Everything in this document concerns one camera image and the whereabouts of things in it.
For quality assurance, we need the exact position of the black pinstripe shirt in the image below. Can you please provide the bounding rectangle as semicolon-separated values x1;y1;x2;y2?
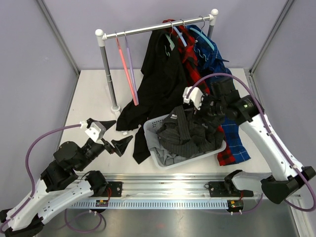
156;106;224;158

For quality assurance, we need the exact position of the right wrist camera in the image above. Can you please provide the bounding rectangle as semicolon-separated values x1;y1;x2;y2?
182;86;203;110

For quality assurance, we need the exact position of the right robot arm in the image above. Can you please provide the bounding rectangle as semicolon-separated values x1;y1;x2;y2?
198;77;316;204

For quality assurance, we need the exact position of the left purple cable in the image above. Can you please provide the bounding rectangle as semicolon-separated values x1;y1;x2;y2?
0;124;107;234

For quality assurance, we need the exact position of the teal hanger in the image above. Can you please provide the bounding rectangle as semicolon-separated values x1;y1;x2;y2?
189;27;215;50

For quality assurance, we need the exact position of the pink hanger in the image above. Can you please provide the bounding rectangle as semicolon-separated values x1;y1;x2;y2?
115;33;136;106

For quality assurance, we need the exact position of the white plastic basket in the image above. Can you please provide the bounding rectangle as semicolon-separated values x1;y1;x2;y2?
143;115;226;170

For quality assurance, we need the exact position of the blue plaid shirt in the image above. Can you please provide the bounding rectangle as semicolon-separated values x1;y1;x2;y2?
187;24;252;164

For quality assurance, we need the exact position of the grey shirt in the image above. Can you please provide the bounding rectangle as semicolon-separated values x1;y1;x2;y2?
149;147;186;167

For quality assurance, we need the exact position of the clothes rack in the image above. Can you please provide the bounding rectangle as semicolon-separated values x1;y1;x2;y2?
95;9;219;116

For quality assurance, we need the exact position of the black plain shirt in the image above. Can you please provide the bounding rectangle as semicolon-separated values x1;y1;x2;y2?
116;29;187;164

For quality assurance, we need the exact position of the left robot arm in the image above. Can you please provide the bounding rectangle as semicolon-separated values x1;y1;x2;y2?
0;118;133;237

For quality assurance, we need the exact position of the lilac hanger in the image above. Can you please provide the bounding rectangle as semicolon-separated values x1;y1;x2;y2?
124;32;139;105

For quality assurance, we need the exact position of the red black plaid shirt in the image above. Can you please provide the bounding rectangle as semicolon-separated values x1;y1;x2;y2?
173;25;244;166

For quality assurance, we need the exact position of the mint green hanger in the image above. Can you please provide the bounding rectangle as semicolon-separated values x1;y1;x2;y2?
165;21;176;57

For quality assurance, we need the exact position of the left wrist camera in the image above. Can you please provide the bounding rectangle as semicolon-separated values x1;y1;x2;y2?
80;121;106;144

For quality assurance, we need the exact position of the light blue hanger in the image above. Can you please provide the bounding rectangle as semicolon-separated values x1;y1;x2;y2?
172;25;187;48

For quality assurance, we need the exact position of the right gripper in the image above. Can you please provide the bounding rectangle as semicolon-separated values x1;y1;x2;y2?
189;90;226;129

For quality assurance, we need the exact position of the aluminium rail base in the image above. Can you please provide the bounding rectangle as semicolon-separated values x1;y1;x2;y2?
65;174;260;210

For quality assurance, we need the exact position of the purple cable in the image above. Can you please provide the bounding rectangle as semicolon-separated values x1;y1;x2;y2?
186;73;316;215
0;124;107;234

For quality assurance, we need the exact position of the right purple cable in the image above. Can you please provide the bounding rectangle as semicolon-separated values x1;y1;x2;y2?
186;73;316;215

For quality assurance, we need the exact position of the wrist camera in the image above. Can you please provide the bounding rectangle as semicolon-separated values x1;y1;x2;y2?
182;86;203;110
80;121;106;144

